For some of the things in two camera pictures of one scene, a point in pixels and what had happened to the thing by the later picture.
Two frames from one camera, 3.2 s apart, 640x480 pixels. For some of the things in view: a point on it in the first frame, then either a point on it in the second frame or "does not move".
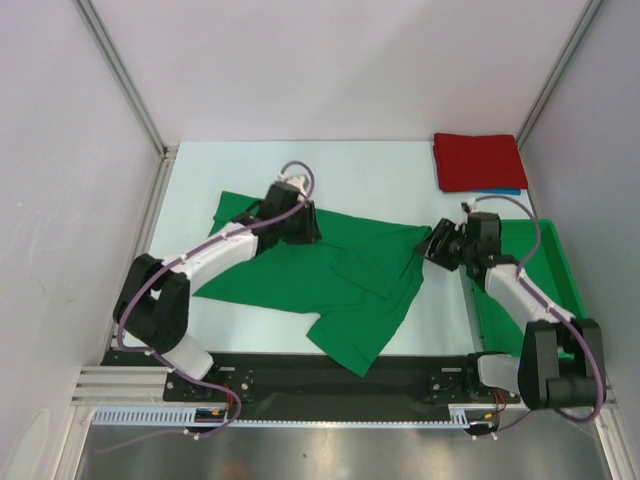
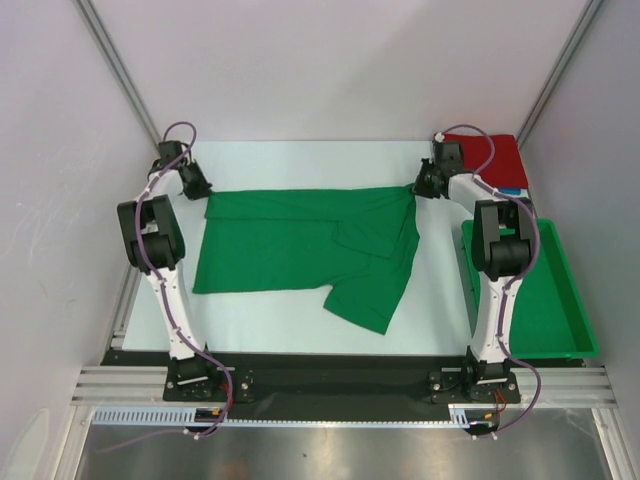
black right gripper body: x=448 y=251 to x=425 y=185
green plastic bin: x=534 y=245 does not move
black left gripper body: x=298 y=228 to x=198 y=186
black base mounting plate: x=306 y=379 does not move
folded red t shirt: x=479 y=162 does not move
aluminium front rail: x=116 y=386 does not move
